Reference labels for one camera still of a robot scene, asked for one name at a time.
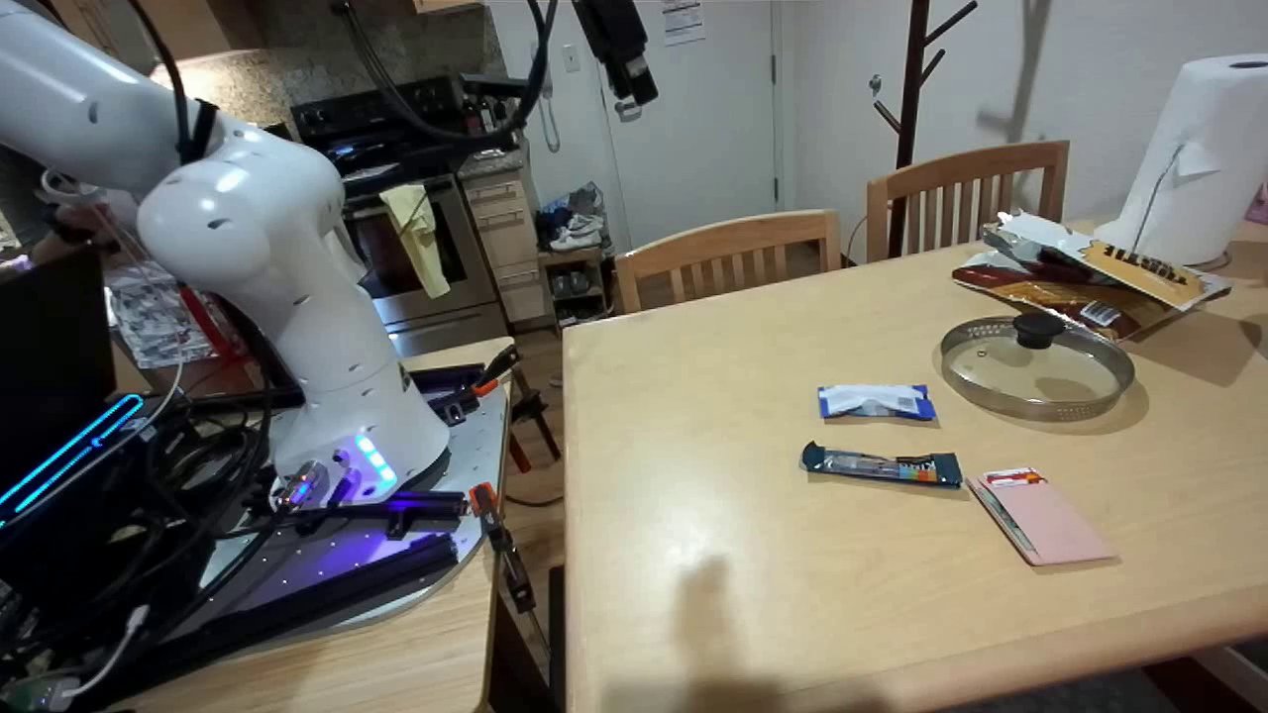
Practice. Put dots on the black kitchen stove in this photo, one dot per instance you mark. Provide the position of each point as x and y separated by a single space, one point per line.
441 233

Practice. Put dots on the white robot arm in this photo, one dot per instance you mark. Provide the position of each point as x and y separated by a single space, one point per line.
252 221

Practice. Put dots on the wooden chair near left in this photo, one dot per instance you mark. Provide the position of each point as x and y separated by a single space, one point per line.
728 255

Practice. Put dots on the wooden chair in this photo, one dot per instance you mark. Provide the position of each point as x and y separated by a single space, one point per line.
728 255
950 198

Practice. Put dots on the yellow hanging towel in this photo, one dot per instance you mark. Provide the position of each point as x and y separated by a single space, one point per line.
415 225

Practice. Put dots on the black coat rack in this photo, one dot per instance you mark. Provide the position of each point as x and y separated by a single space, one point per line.
921 57

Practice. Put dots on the dark KIND snack bar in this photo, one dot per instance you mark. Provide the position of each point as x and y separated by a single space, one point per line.
888 470

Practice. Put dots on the wooden chair far right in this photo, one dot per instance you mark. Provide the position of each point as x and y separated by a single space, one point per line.
950 198

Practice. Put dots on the blue white snack wrapper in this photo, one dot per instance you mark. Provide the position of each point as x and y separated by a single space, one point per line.
905 403

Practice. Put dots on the pink card wallet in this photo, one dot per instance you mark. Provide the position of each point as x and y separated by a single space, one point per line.
1041 522

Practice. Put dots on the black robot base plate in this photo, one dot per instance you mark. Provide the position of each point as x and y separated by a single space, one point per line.
316 571

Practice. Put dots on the glass pot lid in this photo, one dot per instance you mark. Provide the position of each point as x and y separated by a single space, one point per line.
1030 365

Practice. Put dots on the white paper towel roll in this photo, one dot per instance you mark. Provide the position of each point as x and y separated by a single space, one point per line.
1202 164

